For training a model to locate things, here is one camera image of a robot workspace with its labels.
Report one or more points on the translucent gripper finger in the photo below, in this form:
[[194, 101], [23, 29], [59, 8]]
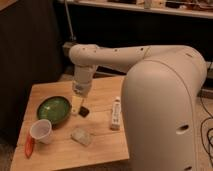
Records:
[[77, 102]]

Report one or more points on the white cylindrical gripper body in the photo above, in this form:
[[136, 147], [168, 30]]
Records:
[[83, 76]]

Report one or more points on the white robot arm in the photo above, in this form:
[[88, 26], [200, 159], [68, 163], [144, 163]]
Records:
[[158, 99]]

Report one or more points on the green ceramic bowl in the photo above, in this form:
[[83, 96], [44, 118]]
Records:
[[56, 109]]

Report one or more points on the small black rectangular object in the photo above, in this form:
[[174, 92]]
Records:
[[83, 111]]

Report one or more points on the grey metal beam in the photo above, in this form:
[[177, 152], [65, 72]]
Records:
[[66, 48]]

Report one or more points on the white remote controller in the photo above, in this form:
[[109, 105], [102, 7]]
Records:
[[115, 115]]

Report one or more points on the orange red carrot toy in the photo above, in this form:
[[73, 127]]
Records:
[[29, 146]]

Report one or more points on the wooden shelf board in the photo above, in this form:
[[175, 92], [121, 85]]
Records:
[[140, 8]]

